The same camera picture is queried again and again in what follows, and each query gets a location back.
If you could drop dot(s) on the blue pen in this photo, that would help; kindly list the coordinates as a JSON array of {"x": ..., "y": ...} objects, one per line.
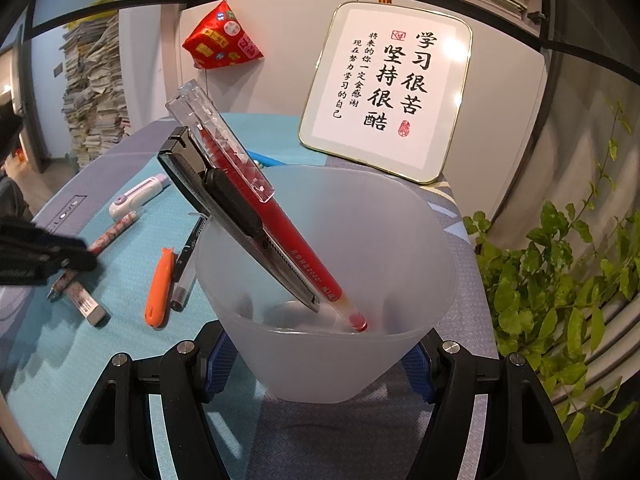
[{"x": 265, "y": 161}]

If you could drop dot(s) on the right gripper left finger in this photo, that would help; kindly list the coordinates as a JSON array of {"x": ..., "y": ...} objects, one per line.
[{"x": 113, "y": 439}]

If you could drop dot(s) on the clear black gel pen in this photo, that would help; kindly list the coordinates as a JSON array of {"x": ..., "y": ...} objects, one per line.
[{"x": 184, "y": 271}]

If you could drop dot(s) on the framed calligraphy sign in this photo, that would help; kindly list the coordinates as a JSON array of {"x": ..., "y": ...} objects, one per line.
[{"x": 388, "y": 87}]

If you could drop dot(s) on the white purple correction tape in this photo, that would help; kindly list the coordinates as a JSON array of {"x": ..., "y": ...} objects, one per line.
[{"x": 137, "y": 196}]

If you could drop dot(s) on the black utility knife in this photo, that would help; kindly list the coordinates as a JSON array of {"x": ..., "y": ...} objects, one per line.
[{"x": 212, "y": 194}]

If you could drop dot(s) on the frosted translucent plastic cup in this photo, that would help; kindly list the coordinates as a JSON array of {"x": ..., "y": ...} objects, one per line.
[{"x": 380, "y": 266}]

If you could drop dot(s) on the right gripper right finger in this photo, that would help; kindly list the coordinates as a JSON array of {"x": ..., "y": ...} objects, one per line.
[{"x": 521, "y": 436}]

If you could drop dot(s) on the blue and grey desk mat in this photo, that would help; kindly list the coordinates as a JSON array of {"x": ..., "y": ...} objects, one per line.
[{"x": 51, "y": 357}]

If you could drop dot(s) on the red pyramid hanging ornament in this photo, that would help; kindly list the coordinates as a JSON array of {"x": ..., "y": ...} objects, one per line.
[{"x": 220, "y": 41}]

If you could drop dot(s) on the pink patterned pen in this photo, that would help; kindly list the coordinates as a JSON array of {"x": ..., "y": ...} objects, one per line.
[{"x": 98, "y": 246}]

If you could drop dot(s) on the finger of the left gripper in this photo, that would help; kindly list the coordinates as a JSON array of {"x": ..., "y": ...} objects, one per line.
[{"x": 30, "y": 255}]

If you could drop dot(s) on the grey white eraser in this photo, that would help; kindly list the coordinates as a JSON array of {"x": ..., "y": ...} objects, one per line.
[{"x": 88, "y": 307}]

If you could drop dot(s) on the orange small cutter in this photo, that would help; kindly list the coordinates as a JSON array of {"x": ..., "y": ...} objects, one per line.
[{"x": 157, "y": 299}]

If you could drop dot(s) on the red gel pen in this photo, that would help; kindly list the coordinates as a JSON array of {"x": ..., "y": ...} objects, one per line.
[{"x": 193, "y": 109}]

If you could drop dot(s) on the green potted plant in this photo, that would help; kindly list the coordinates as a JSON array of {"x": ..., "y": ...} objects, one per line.
[{"x": 547, "y": 300}]

